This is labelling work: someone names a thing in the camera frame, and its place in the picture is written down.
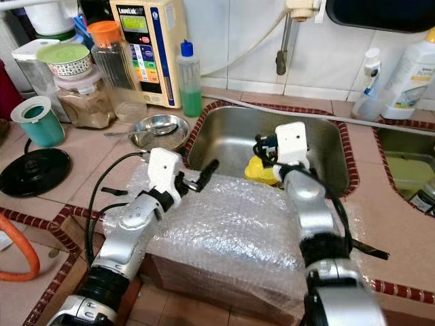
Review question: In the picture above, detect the black round kettle base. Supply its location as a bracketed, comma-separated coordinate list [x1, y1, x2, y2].
[0, 147, 73, 199]

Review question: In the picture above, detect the grey wall tap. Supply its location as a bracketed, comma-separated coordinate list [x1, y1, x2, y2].
[274, 10, 295, 76]

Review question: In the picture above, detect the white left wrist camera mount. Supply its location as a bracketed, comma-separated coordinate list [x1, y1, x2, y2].
[147, 147, 185, 198]

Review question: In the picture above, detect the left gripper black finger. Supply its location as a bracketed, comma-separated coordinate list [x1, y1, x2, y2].
[196, 160, 221, 190]

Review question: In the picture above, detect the clear jar orange lid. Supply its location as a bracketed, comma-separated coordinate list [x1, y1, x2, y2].
[86, 20, 144, 124]

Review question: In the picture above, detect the clear bubble wrap sheet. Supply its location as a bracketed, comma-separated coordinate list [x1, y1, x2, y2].
[118, 162, 369, 321]

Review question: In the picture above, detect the green dish soap bottle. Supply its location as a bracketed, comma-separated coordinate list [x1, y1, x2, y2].
[176, 39, 204, 118]

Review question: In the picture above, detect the beige water ionizer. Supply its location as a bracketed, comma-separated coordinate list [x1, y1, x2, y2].
[108, 0, 188, 109]

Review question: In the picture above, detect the clear spray bottle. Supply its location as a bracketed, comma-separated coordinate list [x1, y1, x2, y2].
[351, 47, 382, 122]

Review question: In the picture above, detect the teal cup white rim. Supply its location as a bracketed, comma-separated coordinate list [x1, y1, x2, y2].
[10, 95, 67, 149]

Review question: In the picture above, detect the orange hose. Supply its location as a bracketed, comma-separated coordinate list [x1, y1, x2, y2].
[0, 215, 41, 283]

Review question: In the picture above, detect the steel spoon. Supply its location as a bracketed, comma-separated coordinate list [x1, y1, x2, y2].
[105, 123, 178, 139]

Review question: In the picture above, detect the beige tap fitting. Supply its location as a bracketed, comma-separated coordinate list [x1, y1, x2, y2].
[285, 0, 321, 20]

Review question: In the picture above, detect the yellow plastic bowl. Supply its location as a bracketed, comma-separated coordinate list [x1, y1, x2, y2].
[244, 154, 280, 186]

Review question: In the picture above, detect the maroon plastic container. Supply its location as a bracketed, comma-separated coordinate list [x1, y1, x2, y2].
[0, 60, 18, 120]

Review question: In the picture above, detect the patterned bowl green lid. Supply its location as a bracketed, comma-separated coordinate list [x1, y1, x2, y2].
[35, 41, 94, 78]

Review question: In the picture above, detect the black rounded wall fixture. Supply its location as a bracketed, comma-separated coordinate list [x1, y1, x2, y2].
[324, 0, 435, 34]

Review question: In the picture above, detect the jar of brown powder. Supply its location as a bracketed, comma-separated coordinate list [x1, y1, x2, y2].
[55, 67, 110, 130]

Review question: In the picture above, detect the white dish soap bottle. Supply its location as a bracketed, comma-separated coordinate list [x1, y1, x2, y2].
[380, 26, 435, 120]

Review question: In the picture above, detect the steel sink basin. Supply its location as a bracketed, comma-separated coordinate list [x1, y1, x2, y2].
[181, 100, 360, 198]
[372, 114, 435, 206]

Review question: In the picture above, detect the clear container white lid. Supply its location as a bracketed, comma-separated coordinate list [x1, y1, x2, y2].
[11, 39, 66, 124]

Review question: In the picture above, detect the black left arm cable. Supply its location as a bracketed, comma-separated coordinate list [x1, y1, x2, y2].
[87, 201, 133, 262]
[85, 151, 152, 266]

